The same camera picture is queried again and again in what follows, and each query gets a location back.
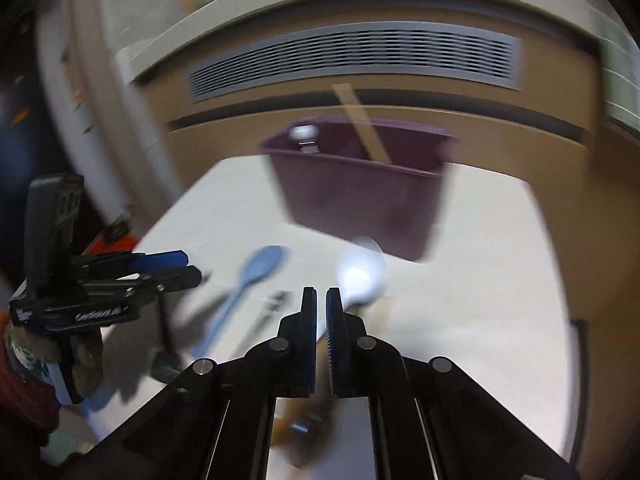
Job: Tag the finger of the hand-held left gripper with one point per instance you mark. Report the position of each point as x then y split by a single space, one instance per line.
160 259
175 280

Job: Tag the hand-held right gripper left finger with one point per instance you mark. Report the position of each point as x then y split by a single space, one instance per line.
310 325

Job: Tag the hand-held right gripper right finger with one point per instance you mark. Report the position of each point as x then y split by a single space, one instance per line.
332 325

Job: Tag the blue plastic spoon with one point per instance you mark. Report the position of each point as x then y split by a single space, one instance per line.
265 262

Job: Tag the purple utensil container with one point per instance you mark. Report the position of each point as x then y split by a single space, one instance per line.
350 200

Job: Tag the person's left hand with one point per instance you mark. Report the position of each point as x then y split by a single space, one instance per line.
90 360

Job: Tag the small dark metal spoon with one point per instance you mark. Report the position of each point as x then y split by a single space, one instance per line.
272 302

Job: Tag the small black device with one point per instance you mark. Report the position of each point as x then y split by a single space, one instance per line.
119 227

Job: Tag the red box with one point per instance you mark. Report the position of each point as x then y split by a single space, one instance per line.
107 246

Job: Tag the wooden spoon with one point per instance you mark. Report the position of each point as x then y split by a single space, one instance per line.
320 435

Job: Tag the shiny metal utensil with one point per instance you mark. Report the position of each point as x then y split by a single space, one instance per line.
304 137

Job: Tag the wooden stick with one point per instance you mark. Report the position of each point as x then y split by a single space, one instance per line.
362 125

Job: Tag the grey vent grille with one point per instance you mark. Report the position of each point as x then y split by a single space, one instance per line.
350 55

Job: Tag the brown heater cabinet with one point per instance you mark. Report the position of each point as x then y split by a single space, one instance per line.
550 160

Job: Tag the white windowsill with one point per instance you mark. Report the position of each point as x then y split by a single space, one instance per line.
350 2

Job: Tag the green checked board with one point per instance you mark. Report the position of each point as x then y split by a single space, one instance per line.
622 85

